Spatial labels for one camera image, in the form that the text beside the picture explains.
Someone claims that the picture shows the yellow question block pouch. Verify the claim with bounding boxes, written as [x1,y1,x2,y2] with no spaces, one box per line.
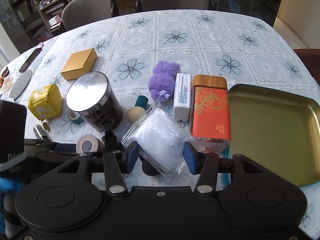
[28,84,62,131]

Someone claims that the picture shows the gold metal tray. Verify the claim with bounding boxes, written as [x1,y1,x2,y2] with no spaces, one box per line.
[229,84,319,186]

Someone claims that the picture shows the brown leather chair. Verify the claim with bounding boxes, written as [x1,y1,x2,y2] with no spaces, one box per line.
[293,49,320,84]

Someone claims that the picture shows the purple plush keychain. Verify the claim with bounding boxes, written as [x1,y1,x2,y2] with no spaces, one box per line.
[148,61,181,102]

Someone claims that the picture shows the dark candle jar silver lid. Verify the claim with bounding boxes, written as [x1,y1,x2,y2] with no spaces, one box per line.
[66,72,123,132]

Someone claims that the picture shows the floral lace tablecloth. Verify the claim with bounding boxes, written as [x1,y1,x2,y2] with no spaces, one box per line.
[0,9,320,238]

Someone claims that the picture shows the pink tape roll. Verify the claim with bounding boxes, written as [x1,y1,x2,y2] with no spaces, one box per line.
[76,134,104,154]

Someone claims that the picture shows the wooden bookshelf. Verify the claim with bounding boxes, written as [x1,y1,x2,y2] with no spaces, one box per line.
[1,0,68,53]

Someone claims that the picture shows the white tissue pack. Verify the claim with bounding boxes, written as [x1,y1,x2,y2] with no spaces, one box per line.
[172,73,191,122]

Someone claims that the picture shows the orange tea tin wooden lid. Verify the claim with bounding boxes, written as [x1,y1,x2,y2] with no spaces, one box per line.
[190,74,231,145]

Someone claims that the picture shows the white cotton pads bag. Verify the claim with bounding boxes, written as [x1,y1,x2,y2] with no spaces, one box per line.
[121,108,195,182]

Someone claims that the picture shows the gold square box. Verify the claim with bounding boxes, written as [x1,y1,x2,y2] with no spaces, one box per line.
[60,48,98,80]

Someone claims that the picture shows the blue gloved hand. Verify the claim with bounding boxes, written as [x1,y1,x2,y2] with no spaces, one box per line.
[0,178,24,235]

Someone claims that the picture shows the beige puff teal handle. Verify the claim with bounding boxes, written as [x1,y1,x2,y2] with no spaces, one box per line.
[126,95,148,124]

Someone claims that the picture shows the grey chair left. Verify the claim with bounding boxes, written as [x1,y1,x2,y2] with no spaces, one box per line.
[59,0,120,34]

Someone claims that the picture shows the black smartphone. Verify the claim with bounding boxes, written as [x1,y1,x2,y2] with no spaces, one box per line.
[19,48,42,73]

